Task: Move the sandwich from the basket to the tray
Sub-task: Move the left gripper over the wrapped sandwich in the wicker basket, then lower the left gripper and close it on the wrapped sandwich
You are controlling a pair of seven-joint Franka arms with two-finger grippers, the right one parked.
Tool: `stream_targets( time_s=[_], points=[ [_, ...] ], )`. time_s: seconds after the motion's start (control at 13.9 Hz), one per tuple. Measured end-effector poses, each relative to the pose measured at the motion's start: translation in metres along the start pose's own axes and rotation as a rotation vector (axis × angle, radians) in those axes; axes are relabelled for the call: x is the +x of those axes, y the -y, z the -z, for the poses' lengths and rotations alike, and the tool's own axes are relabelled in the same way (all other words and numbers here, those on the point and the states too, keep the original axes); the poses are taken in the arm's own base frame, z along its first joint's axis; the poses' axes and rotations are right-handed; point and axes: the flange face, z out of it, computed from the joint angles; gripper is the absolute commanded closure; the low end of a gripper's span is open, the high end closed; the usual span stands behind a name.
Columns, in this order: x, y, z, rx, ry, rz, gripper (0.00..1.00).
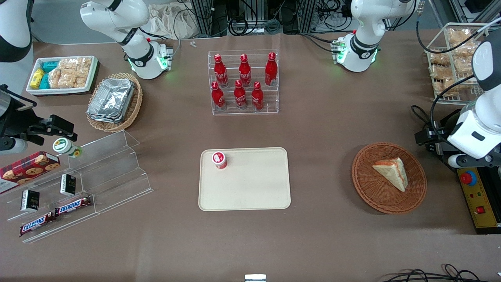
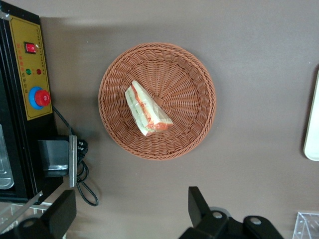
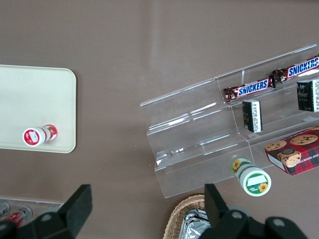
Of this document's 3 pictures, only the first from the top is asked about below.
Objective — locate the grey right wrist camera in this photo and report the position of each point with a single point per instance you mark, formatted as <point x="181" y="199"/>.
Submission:
<point x="11" y="145"/>

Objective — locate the white rectangular snack tray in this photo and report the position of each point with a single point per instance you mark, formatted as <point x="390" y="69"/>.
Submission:
<point x="58" y="91"/>

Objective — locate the brown round wicker basket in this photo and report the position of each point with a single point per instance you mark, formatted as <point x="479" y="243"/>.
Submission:
<point x="375" y="196"/>

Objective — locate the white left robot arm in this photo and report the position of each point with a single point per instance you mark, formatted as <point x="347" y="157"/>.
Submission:
<point x="360" y="51"/>

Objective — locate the clear acrylic bottle rack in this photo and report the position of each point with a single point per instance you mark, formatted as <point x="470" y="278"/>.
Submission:
<point x="270" y="98"/>

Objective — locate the red cola bottle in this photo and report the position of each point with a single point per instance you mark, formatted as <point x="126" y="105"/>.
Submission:
<point x="257" y="97"/>
<point x="220" y="72"/>
<point x="245" y="72"/>
<point x="271" y="70"/>
<point x="240" y="96"/>
<point x="217" y="97"/>

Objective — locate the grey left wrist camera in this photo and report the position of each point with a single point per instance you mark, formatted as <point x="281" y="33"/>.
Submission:
<point x="465" y="161"/>

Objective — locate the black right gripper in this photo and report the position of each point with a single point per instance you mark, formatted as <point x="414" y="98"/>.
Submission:
<point x="16" y="122"/>

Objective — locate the light oval wicker basket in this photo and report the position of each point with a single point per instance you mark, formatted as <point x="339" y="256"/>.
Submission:
<point x="135" y="105"/>

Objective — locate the jar with green white lid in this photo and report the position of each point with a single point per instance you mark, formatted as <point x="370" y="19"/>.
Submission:
<point x="64" y="147"/>

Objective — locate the small black box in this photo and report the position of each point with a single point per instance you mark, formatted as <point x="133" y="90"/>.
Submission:
<point x="68" y="185"/>
<point x="29" y="200"/>

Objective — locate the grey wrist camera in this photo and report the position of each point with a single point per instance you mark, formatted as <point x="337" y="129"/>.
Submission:
<point x="465" y="161"/>
<point x="11" y="145"/>

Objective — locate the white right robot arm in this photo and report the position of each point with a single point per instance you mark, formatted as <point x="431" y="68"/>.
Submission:
<point x="135" y="43"/>

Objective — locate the yellow emergency stop box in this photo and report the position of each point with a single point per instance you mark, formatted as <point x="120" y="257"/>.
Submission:
<point x="483" y="203"/>

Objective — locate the white cloth bag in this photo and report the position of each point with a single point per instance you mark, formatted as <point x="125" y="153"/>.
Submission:
<point x="172" y="21"/>

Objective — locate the aluminium frame post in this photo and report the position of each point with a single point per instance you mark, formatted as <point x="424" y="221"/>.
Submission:
<point x="201" y="17"/>

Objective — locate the black countertop appliance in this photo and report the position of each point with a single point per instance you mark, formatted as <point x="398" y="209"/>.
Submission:
<point x="447" y="159"/>

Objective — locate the aluminium foil tray stack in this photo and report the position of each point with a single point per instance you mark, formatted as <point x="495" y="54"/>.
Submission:
<point x="111" y="100"/>

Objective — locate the red cup with white lid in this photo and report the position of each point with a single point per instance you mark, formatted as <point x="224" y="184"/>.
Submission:
<point x="219" y="159"/>

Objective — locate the clear acrylic stepped shelf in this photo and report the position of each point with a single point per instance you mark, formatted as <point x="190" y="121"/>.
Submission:
<point x="51" y="188"/>
<point x="117" y="172"/>

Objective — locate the red tartan cookie box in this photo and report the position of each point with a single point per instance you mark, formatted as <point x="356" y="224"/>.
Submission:
<point x="29" y="168"/>

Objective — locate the clear fried snack bag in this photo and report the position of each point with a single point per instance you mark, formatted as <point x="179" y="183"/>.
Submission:
<point x="464" y="64"/>
<point x="439" y="57"/>
<point x="440" y="72"/>
<point x="452" y="85"/>
<point x="464" y="49"/>
<point x="458" y="36"/>

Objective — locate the small white metal object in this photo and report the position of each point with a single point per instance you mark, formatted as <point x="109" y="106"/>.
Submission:
<point x="255" y="278"/>

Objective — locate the beige plastic tray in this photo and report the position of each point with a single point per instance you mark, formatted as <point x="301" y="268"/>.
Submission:
<point x="250" y="184"/>

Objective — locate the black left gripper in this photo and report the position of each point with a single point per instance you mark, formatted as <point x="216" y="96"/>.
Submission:
<point x="439" y="138"/>

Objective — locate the teal snack packet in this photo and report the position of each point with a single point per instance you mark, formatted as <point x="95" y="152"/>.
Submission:
<point x="45" y="81"/>
<point x="50" y="65"/>

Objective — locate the clear rice cracker bag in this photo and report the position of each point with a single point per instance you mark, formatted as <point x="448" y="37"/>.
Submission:
<point x="54" y="78"/>
<point x="84" y="65"/>
<point x="72" y="80"/>
<point x="68" y="64"/>

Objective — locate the triangular sandwich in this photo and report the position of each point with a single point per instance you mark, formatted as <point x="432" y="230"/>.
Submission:
<point x="391" y="172"/>

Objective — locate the yellow snack packet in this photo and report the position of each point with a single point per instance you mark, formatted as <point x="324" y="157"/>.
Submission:
<point x="37" y="78"/>

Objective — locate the snickers chocolate bar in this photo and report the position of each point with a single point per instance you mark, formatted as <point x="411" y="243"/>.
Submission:
<point x="37" y="224"/>
<point x="73" y="205"/>

